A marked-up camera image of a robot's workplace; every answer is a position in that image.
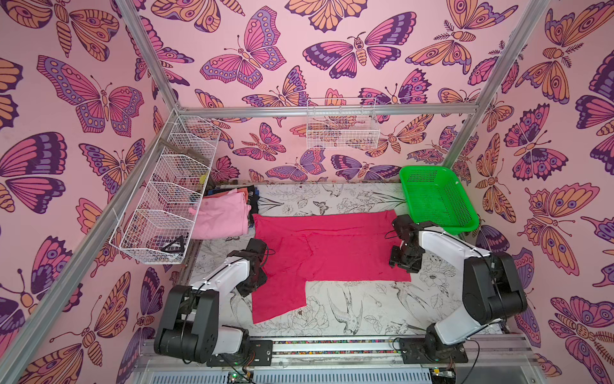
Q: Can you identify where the magenta t-shirt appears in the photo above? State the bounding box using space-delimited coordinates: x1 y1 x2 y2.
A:
252 211 411 324

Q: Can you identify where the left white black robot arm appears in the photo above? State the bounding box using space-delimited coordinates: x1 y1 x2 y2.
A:
153 238 268 366

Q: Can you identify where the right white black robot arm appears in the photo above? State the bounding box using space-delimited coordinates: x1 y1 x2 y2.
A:
389 214 528 364

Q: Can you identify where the folded light pink t-shirt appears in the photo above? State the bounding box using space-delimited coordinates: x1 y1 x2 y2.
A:
188 190 250 240

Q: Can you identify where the green plastic basket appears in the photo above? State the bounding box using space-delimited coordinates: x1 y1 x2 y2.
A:
399 166 480 235

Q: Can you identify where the black triangle object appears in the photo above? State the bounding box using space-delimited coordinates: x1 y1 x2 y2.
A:
161 235 185 254

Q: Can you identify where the right green circuit board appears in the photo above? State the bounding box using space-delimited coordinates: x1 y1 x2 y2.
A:
429 368 457 384

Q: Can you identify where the green circuit board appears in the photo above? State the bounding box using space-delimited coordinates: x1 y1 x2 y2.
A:
227 371 254 384
429 368 457 384

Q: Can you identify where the left green circuit board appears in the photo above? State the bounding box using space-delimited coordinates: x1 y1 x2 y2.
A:
227 371 254 384

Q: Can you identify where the long white wire basket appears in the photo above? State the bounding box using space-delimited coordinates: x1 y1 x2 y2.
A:
110 115 222 265

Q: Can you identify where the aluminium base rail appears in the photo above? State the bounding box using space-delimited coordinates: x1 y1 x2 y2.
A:
131 334 548 383

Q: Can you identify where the small white wire basket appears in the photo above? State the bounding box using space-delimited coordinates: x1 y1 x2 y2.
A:
305 98 381 151

